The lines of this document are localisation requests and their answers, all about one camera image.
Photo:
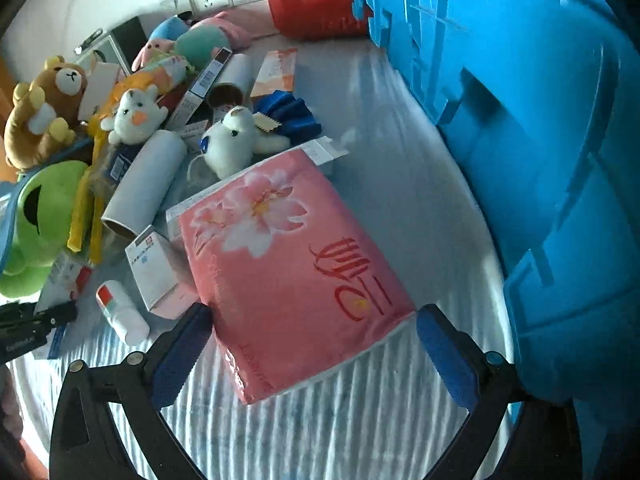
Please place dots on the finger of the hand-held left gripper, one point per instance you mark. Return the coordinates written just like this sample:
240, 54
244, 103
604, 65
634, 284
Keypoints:
55, 317

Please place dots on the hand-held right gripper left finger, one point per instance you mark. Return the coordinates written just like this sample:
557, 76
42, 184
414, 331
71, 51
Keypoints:
180, 360

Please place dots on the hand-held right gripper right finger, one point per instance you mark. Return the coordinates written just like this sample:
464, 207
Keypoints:
447, 360

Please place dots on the pink floral tissue pack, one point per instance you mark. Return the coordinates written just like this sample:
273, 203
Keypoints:
295, 270

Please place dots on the blue plastic crate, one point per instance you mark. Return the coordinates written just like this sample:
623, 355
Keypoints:
525, 135

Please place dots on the white spray bottle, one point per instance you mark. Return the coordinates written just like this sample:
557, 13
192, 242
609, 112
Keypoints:
122, 312

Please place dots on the white medicine box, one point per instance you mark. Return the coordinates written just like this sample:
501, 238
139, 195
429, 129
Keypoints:
160, 270

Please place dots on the green frog plush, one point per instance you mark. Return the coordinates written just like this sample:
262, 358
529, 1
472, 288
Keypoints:
40, 220

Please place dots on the white paper roll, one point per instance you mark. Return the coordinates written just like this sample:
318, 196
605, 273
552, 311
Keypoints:
232, 77
145, 180

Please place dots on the brown teddy bear plush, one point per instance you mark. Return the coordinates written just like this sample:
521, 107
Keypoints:
45, 110

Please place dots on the white cat plush orange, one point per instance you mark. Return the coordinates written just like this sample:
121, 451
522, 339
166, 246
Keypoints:
132, 115

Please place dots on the white lamb plush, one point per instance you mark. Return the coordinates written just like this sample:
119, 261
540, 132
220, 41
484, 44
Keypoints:
235, 142

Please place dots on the small white box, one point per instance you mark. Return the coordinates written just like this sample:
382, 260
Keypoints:
322, 152

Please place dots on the printed tissue packet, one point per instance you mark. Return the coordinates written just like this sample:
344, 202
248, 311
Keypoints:
160, 72

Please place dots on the blue cloth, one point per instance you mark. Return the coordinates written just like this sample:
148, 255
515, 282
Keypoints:
292, 112

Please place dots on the black white long box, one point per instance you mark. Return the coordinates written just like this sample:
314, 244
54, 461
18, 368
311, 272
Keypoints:
200, 85

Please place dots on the black gift box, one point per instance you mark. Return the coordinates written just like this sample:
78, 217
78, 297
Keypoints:
122, 42

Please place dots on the blue-shirt pig plush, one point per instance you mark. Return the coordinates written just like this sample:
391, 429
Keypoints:
160, 45

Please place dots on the orange white box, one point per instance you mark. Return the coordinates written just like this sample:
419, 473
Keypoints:
274, 74

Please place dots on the teal-dress pig plush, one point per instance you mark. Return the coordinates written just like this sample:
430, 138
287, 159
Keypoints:
202, 45

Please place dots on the red small suitcase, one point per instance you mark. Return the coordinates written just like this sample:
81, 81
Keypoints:
310, 0

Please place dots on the white wall switch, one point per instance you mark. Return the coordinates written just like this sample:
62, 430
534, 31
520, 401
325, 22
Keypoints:
177, 1

